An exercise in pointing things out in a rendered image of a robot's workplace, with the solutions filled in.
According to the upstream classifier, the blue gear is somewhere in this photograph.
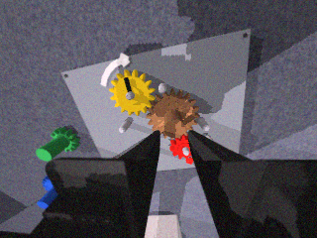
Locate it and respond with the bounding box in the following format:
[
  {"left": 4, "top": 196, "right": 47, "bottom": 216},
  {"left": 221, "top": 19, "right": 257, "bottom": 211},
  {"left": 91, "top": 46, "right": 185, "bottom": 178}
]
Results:
[{"left": 37, "top": 176, "right": 57, "bottom": 209}]

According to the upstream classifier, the white curved arrow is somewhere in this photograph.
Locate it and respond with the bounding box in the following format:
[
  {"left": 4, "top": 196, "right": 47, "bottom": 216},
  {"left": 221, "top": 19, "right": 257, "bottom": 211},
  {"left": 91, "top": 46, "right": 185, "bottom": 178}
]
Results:
[{"left": 101, "top": 53, "right": 129, "bottom": 86}]

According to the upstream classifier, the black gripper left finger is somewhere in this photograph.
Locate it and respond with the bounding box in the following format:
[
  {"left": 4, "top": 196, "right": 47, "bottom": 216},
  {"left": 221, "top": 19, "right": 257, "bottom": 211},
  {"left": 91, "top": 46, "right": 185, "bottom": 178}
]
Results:
[{"left": 45, "top": 130, "right": 160, "bottom": 238}]

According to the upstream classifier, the red curved arrow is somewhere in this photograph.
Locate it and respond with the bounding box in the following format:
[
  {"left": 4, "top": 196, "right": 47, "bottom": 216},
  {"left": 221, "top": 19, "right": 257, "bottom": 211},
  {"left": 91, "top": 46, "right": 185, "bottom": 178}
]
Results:
[{"left": 186, "top": 157, "right": 193, "bottom": 165}]

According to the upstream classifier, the brown gear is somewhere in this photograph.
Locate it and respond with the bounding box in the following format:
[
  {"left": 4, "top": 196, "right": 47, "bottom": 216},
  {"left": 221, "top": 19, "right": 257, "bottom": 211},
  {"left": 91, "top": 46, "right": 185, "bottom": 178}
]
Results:
[{"left": 146, "top": 88, "right": 200, "bottom": 140}]

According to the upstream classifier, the green gear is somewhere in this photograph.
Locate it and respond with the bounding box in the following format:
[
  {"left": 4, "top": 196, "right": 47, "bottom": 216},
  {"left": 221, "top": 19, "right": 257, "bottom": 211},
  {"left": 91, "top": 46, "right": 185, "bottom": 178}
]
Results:
[{"left": 36, "top": 127, "right": 80, "bottom": 161}]

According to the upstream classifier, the red gear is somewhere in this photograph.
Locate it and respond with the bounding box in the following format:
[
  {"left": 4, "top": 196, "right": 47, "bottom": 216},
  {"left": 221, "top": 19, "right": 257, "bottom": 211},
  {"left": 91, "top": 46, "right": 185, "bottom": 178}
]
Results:
[{"left": 170, "top": 134, "right": 192, "bottom": 160}]

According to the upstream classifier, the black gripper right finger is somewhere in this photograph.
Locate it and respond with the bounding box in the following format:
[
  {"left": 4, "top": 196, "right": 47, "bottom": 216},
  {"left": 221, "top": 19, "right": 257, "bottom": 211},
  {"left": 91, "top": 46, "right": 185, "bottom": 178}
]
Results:
[{"left": 188, "top": 130, "right": 317, "bottom": 238}]

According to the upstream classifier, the yellow gear with black stripe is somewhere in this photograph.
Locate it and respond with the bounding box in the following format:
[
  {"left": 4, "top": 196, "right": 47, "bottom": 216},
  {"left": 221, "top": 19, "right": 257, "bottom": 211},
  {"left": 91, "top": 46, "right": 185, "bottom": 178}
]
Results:
[{"left": 109, "top": 69, "right": 156, "bottom": 116}]

